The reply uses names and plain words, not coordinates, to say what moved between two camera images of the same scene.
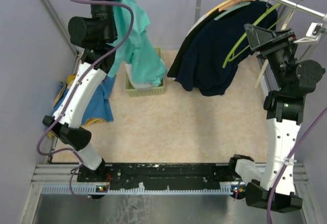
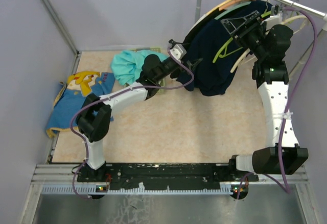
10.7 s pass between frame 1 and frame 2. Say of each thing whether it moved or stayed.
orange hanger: stayed
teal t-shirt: moved
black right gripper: moved
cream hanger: moved
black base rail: stayed
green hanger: moved
